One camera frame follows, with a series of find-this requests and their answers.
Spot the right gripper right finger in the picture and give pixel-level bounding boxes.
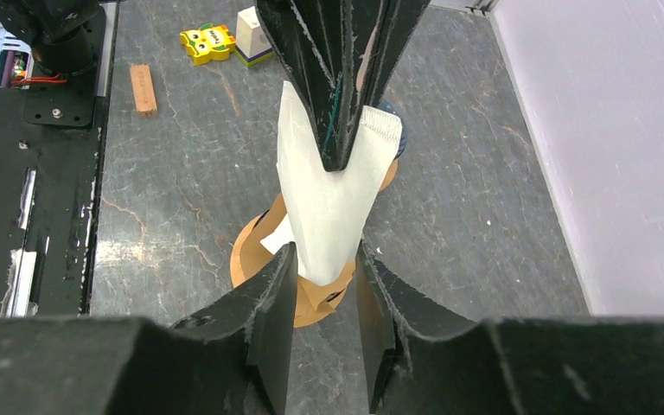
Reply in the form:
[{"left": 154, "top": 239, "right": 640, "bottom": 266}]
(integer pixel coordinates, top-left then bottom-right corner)
[{"left": 355, "top": 244, "right": 664, "bottom": 414}]

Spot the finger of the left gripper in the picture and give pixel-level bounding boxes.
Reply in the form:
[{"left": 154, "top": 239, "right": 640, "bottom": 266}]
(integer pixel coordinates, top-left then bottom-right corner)
[
  {"left": 255, "top": 0, "right": 343, "bottom": 172},
  {"left": 337, "top": 0, "right": 430, "bottom": 170}
]

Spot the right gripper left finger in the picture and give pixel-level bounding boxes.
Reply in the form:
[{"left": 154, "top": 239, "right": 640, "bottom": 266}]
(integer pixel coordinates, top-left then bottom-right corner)
[{"left": 0, "top": 243, "right": 297, "bottom": 414}]

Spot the wooden ring dripper holder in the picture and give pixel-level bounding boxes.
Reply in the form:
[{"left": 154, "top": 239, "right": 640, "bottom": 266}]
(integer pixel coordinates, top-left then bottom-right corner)
[{"left": 229, "top": 160, "right": 400, "bottom": 329}]

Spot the white paper coffee filter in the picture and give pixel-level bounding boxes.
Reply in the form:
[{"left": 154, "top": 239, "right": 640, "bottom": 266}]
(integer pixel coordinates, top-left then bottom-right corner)
[{"left": 261, "top": 81, "right": 403, "bottom": 286}]

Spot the small blue ribbed dripper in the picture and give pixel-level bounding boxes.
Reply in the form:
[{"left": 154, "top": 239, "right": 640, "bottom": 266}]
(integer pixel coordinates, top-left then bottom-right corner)
[{"left": 377, "top": 99, "right": 407, "bottom": 160}]

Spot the brown paper coffee filter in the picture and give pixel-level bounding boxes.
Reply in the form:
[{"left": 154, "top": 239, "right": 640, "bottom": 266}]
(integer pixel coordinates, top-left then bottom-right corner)
[{"left": 239, "top": 195, "right": 354, "bottom": 327}]

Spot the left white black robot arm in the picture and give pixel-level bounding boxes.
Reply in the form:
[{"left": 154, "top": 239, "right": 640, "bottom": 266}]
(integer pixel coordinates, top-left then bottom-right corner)
[{"left": 0, "top": 0, "right": 429, "bottom": 172}]

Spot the beige wooden cube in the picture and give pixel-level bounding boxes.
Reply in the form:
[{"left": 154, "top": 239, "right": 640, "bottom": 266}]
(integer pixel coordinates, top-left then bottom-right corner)
[{"left": 235, "top": 6, "right": 274, "bottom": 67}]

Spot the yellow small juice box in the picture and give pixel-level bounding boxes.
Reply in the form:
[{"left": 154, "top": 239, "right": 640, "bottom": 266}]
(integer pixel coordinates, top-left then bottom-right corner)
[{"left": 179, "top": 23, "right": 236, "bottom": 66}]

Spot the small wooden block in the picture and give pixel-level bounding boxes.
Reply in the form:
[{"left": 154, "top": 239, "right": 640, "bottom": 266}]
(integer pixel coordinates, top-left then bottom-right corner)
[{"left": 130, "top": 64, "right": 158, "bottom": 118}]

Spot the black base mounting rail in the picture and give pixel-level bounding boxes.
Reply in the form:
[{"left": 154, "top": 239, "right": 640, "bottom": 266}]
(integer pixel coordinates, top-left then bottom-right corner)
[{"left": 0, "top": 1, "right": 119, "bottom": 317}]

